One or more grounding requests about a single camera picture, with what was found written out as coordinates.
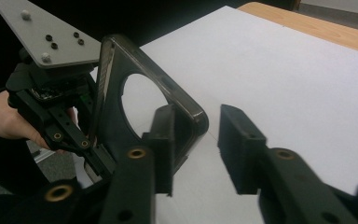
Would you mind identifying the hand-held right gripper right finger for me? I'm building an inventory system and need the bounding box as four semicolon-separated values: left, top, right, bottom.
217;104;358;224

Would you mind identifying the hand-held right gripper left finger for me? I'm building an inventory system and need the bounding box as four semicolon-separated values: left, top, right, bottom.
99;104;177;224

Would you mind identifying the white table mat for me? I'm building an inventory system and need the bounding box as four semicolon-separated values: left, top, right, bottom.
73;5;358;224

